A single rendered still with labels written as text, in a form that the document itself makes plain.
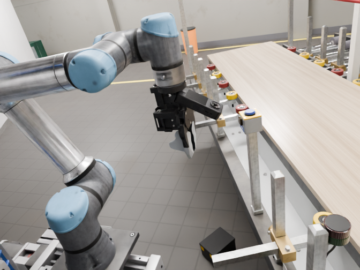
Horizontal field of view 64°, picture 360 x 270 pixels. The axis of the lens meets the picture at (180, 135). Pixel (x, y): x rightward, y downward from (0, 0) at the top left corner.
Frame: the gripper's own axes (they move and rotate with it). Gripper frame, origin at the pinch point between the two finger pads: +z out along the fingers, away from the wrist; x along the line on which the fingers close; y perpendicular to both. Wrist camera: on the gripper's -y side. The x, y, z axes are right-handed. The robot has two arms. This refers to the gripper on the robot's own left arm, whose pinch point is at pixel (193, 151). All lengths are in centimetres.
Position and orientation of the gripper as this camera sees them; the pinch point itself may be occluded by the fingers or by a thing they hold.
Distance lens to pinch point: 78.6
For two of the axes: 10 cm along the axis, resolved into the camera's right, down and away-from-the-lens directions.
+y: -9.4, 0.1, 3.5
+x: -2.9, 5.2, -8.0
